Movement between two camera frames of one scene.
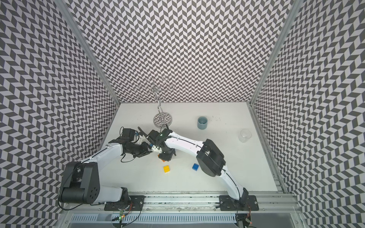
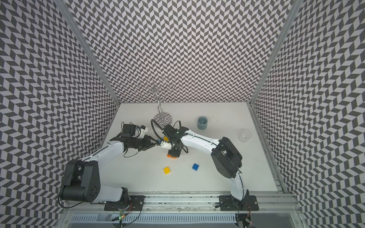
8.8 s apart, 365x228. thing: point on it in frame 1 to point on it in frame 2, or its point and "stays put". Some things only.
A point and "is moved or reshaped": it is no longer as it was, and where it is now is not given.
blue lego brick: x=195 y=166 stays put
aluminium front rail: x=88 y=203 stays put
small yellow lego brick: x=166 y=168 stays put
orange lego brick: x=162 y=160 is moved or reshaped
